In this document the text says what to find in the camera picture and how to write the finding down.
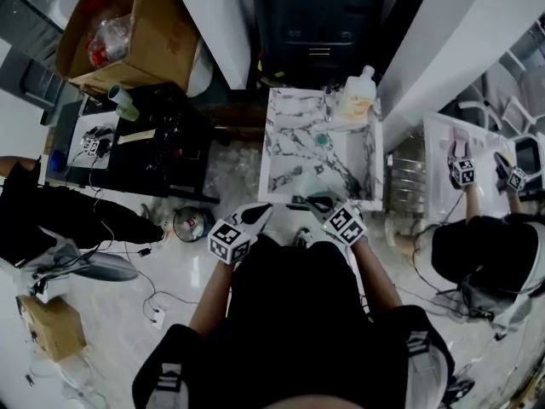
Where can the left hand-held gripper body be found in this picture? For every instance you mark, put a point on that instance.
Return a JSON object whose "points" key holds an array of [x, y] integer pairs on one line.
{"points": [[230, 241]]}

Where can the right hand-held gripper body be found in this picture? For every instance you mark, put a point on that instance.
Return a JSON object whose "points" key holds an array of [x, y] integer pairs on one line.
{"points": [[345, 224]]}

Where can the person's left forearm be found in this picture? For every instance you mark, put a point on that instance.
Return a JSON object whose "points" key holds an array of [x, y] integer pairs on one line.
{"points": [[213, 296]]}

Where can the person's right forearm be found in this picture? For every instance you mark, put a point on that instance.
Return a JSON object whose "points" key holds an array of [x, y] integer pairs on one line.
{"points": [[376, 275]]}

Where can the clear soap pump bottle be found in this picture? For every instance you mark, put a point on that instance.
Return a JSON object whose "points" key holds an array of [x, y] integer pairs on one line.
{"points": [[357, 96]]}

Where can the dark round waste bin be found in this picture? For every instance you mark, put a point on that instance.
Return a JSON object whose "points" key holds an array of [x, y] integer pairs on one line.
{"points": [[193, 224]]}

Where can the person's right shoe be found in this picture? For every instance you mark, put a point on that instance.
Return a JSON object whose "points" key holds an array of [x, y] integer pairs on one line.
{"points": [[303, 237]]}

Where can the white slipper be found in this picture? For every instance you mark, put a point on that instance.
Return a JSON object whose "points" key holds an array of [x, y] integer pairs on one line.
{"points": [[391, 232]]}

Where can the chrome metal rack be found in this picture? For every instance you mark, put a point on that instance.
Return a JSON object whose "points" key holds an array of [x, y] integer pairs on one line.
{"points": [[404, 177]]}

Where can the marble pattern sink cabinet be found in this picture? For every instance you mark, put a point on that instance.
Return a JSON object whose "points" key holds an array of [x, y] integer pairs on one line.
{"points": [[294, 160]]}

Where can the black power adapter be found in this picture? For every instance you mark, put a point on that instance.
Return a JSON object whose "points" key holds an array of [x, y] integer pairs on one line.
{"points": [[145, 252]]}

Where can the green drain plug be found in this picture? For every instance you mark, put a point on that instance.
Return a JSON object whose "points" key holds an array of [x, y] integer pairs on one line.
{"points": [[322, 139]]}

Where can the person's black shirt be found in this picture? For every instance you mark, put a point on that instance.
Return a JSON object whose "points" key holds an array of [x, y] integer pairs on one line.
{"points": [[298, 322]]}

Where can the white power strip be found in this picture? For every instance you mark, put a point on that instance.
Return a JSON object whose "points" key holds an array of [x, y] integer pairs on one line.
{"points": [[156, 318]]}

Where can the white sink cabinet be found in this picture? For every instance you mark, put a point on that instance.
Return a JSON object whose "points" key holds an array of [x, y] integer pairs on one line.
{"points": [[438, 164]]}

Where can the black table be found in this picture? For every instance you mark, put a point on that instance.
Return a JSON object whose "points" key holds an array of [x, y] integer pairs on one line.
{"points": [[170, 143]]}

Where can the chrome faucet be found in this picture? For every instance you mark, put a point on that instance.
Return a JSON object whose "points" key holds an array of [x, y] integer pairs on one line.
{"points": [[330, 100]]}

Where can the grey office chair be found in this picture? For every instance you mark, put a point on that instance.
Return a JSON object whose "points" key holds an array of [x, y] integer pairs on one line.
{"points": [[489, 309], [102, 269]]}

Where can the beige flat strip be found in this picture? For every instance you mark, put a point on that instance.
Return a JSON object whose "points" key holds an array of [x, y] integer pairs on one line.
{"points": [[136, 136]]}

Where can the idle hand-held gripper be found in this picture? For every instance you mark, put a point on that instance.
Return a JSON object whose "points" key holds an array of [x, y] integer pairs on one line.
{"points": [[95, 143]]}

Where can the green plastic cup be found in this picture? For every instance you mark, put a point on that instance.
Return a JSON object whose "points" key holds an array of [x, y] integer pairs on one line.
{"points": [[127, 109]]}

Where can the white board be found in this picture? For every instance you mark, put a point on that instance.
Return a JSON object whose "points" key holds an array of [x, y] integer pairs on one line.
{"points": [[76, 134]]}

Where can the white plastic cup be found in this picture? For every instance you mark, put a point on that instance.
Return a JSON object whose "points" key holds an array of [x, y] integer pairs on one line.
{"points": [[115, 93]]}

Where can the blue round cap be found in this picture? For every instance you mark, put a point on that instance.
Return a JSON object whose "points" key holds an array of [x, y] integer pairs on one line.
{"points": [[56, 162]]}

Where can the small brown cardboard box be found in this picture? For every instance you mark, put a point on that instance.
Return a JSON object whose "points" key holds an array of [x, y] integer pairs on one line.
{"points": [[51, 326]]}

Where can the white mesh chair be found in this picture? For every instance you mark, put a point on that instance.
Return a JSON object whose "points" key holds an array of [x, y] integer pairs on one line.
{"points": [[511, 109]]}

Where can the black cabinet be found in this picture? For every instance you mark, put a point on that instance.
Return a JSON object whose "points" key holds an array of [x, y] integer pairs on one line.
{"points": [[319, 15]]}

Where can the large brown cardboard box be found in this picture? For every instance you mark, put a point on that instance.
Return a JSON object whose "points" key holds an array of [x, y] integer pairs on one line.
{"points": [[157, 36]]}

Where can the clear bag with red contents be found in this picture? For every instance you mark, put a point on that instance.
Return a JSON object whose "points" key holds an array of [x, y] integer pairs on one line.
{"points": [[106, 41]]}

